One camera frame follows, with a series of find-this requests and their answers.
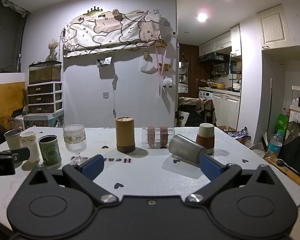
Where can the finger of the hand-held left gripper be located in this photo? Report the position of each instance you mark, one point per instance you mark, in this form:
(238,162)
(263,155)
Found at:
(21,154)

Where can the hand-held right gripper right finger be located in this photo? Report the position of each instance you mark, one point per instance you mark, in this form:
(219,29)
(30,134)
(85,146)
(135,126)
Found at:
(210,169)

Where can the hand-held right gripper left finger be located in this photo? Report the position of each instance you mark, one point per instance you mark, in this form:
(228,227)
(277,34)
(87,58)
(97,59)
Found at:
(93,167)

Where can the grey metal cup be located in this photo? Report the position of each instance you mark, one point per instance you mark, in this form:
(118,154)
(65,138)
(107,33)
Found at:
(186,150)

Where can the white printed cup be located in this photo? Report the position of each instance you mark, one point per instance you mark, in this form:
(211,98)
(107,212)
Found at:
(30,146)

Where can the pale steel cup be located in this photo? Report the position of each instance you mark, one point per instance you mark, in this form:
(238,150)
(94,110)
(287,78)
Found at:
(13,138)

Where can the green printed cup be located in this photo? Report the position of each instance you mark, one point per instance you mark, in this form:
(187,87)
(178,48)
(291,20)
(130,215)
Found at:
(50,151)

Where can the beige and brown cup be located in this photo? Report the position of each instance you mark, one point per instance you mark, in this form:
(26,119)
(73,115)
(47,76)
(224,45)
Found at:
(206,137)

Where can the brown cylindrical cup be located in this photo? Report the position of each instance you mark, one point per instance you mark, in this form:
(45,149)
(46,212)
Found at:
(125,135)

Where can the ribbed glass goblet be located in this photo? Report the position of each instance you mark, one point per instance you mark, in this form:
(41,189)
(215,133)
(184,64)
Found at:
(74,141)

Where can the printed fabric covered stand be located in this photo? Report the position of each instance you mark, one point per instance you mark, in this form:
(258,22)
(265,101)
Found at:
(43,122)

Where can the wooden board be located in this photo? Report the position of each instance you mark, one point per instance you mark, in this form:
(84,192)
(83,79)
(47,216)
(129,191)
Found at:
(6,100)

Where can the colourful patterned bag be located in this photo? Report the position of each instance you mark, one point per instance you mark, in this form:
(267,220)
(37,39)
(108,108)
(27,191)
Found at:
(240,132)

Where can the chair with brown jacket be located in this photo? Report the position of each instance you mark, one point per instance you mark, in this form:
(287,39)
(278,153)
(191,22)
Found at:
(196,111)

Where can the white drawer unit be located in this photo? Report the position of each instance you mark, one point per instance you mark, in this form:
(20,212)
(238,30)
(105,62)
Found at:
(45,98)

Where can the clear holder with brown blocks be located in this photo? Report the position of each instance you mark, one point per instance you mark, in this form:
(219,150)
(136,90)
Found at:
(158,137)

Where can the clear water bottle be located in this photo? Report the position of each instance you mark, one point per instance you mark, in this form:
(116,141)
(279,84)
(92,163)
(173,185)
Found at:
(275,145)

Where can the white washing machine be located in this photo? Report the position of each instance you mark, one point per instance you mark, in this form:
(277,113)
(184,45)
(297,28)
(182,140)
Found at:
(206,95)

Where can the yellow pot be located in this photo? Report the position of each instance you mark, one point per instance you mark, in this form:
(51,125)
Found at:
(218,85)

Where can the glass fish tank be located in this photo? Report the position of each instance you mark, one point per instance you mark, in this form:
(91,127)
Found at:
(45,73)

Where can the green plastic bag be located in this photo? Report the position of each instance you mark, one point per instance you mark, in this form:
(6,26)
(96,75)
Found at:
(282,122)

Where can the black tote bag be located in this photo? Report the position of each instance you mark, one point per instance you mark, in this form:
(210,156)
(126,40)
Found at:
(297,150)

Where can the white plush toy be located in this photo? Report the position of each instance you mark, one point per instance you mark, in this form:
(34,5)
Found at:
(167,82)

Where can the brown wooden door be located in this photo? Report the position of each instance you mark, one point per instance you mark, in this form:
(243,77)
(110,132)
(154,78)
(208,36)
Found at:
(190,67)

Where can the dried flower vase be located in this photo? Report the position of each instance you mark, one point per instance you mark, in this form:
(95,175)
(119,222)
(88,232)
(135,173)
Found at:
(52,51)

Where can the white face mask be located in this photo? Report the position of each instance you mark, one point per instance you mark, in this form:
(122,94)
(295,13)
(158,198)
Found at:
(147,66)

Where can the white kitchen upper cabinets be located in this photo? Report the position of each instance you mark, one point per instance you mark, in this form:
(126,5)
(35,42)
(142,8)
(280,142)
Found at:
(218,42)

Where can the round ceiling light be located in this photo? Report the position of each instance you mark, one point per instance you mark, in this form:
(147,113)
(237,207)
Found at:
(202,17)

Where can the gold crown decoration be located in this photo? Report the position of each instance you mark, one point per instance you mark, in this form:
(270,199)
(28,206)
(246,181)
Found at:
(93,11)

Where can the printed cloth on wall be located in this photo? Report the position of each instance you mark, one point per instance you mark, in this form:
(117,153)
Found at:
(112,31)

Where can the cream wall cabinet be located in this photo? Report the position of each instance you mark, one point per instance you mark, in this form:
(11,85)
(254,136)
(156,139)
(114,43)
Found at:
(273,26)

